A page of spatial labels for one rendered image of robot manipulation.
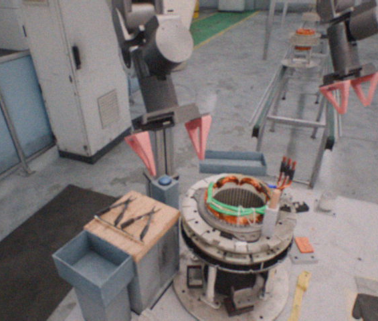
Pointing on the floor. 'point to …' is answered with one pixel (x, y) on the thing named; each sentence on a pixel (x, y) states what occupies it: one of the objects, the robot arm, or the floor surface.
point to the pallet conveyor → (329, 136)
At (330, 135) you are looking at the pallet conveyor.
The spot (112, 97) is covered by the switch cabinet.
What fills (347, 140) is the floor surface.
